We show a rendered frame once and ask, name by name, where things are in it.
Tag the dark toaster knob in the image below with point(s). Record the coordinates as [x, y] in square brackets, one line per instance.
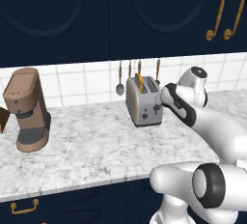
[145, 116]

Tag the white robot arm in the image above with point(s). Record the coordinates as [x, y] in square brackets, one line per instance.
[218, 128]

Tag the silver toaster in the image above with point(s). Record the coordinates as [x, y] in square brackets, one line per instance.
[140, 105]

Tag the dark toaster lever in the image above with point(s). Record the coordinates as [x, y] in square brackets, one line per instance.
[157, 108]

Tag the hanging metal spoon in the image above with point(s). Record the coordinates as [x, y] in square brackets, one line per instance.
[120, 89]

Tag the navy drawer front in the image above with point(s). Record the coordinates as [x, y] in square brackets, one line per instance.
[70, 205]

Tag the yellow bread slice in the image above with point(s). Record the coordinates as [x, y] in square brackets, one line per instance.
[139, 81]

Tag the brown wooden object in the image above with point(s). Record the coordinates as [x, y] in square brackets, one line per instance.
[3, 120]

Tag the navy base cupboard door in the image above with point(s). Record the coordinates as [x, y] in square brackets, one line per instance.
[141, 202]

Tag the brown coffee machine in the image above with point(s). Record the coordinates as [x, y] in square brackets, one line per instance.
[27, 105]

